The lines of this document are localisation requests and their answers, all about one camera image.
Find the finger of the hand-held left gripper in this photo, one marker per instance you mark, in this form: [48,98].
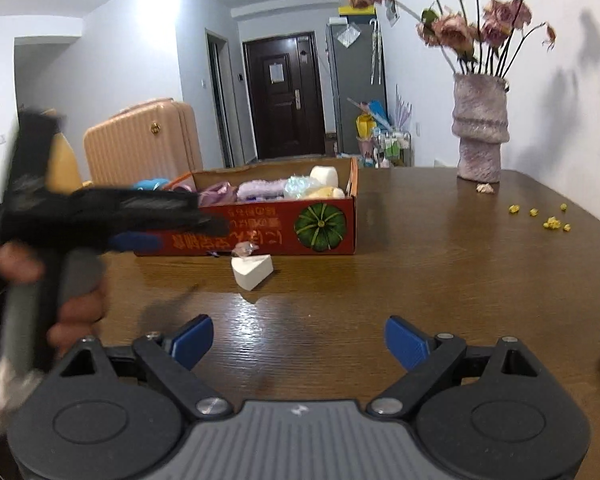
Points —
[155,210]
[135,244]

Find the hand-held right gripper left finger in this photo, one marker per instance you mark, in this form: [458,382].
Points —
[194,341]

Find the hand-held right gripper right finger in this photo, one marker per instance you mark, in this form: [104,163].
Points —
[405,342]

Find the pink satin scrunchie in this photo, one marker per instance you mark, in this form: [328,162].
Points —
[217,194]

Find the white wedge sponge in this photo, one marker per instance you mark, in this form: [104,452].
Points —
[250,272]

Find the purple fluffy headband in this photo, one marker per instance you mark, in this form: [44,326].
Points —
[260,189]

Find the red cardboard box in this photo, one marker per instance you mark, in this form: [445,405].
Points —
[270,230]

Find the clear plastic pouch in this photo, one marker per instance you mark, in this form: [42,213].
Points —
[300,186]

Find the yellow and white plush toy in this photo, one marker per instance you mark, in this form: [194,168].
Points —
[325,180]

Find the person's left hand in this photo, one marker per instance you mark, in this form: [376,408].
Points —
[80,315]

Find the blue tissue pack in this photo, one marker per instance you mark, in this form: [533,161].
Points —
[150,184]

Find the yellow thermos jug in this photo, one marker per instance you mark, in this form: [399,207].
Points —
[65,170]

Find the pink ribbed suitcase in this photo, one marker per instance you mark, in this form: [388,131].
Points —
[140,145]

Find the small clear wrapper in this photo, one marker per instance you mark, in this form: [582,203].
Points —
[245,250]

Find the dark entrance door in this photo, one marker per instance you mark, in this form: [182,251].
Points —
[285,105]

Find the fallen pink petal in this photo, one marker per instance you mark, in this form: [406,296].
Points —
[485,188]

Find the scattered yellow crumbs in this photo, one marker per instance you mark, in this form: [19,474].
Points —
[550,222]

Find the yellow bucket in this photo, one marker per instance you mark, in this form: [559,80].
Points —
[365,127]

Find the pink ceramic vase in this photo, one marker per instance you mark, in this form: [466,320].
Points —
[480,130]

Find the grey fridge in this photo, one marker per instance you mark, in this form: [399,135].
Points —
[352,90]

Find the purple umbrella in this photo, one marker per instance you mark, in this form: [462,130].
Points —
[403,107]

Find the clear bag on fridge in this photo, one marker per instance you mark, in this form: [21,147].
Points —
[348,35]

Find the white folded umbrella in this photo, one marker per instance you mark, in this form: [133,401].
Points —
[376,50]

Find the yellow box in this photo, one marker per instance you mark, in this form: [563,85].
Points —
[356,9]

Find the dried pink roses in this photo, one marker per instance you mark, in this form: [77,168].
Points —
[452,30]

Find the wall poster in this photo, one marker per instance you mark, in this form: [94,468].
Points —
[392,7]

